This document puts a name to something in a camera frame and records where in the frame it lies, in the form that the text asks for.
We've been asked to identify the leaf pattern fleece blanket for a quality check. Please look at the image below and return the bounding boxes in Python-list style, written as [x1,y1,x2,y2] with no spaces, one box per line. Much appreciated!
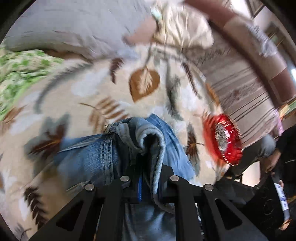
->
[1,44,229,240]

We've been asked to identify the brown padded headboard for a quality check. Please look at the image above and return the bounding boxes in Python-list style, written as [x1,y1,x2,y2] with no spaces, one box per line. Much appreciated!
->
[185,1,295,108]

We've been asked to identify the pink mattress sheet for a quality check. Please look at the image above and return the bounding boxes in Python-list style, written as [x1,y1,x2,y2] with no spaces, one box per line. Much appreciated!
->
[123,16,158,46]

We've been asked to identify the grey quilted pillow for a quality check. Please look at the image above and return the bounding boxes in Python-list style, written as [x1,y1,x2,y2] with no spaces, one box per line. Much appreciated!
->
[4,1,151,60]

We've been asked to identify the blue denim jeans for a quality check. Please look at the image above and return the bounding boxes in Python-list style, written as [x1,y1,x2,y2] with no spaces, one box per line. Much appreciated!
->
[53,114,195,240]

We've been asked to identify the cream satin pillow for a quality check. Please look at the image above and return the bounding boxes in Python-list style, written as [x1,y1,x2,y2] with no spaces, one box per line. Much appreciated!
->
[151,1,214,50]

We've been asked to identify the green patterned quilt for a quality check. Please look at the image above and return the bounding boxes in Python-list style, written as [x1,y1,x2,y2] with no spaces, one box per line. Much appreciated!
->
[1,47,64,119]

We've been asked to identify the striped brown bed sheet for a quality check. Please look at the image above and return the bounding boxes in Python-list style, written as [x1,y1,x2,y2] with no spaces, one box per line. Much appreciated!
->
[184,31,278,148]

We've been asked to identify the sunflower seeds pile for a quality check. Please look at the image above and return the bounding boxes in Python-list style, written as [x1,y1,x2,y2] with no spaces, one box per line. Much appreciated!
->
[215,123,230,154]

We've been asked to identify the red glass plate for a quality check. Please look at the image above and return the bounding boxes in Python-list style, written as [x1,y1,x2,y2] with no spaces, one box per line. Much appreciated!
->
[202,113,243,166]

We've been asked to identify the person black trousers leg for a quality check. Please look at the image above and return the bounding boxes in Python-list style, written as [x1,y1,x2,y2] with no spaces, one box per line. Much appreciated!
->
[215,127,296,204]

